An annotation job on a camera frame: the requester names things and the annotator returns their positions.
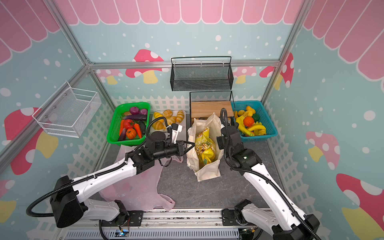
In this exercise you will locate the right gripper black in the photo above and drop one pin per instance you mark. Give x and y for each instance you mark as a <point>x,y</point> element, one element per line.
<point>226,131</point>

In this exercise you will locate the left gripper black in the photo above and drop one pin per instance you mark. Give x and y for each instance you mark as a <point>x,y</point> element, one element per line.
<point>181,148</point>

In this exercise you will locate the yellow green corn snack bag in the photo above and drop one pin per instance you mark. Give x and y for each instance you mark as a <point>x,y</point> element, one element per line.
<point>204,141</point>

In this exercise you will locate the yellow Lays chips bag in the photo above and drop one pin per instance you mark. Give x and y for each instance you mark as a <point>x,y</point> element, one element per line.
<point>206,156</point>

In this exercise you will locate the canvas tote bag leaf print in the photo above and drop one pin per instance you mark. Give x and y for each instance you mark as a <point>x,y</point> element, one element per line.
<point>211,170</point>

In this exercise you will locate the pink plastic grocery bag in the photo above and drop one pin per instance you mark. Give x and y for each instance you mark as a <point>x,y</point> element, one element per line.
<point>140,192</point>

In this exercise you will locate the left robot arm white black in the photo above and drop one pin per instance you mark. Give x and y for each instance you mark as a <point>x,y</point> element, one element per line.
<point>70,200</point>

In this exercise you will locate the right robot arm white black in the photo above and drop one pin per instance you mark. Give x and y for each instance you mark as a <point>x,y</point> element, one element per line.
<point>285,221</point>

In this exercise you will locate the bread roll front left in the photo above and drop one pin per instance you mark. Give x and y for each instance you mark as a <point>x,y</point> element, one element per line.
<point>158,126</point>

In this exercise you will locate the yellow banana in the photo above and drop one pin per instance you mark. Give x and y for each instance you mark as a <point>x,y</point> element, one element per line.
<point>242,128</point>

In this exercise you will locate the orange fruit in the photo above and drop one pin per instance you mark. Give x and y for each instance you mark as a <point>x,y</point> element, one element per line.
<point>248,121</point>

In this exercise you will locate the orange carrot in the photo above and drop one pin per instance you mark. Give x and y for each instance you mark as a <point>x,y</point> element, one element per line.
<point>138,130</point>

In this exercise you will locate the striped bread roll middle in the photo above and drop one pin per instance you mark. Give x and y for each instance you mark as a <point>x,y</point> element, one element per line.
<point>171,120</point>

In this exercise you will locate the striped bread roll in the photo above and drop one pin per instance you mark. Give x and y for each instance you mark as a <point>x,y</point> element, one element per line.
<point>158,115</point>
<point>171,120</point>

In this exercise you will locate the orange pumpkin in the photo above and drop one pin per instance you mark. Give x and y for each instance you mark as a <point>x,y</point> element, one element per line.
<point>131,134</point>

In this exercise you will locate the striped bread roll left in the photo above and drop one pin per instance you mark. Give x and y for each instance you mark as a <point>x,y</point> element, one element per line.
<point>158,115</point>

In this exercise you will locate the round bread roll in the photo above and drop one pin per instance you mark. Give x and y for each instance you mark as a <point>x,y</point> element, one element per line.
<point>168,113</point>

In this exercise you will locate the purple eggplant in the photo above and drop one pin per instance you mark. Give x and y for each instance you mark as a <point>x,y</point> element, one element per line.
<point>138,117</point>

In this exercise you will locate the red tomato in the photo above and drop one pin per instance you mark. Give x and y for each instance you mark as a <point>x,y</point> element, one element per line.
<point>128,124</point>

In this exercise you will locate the long bread roll right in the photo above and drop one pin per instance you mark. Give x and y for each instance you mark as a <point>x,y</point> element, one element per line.
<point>180,116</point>

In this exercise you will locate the green plastic basket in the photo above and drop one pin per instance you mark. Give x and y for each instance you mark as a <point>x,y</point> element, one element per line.
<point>117,133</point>

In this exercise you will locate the black wire shelf rack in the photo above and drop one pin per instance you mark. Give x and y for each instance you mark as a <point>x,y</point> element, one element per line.
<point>205,103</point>

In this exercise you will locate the black mesh wall basket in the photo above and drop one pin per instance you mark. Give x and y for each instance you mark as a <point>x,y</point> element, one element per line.
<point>212,73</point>

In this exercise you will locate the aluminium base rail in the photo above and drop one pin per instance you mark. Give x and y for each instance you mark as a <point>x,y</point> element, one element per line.
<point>176,224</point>

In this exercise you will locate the white wire wall basket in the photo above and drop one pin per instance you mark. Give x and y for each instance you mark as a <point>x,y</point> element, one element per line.
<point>68,112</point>

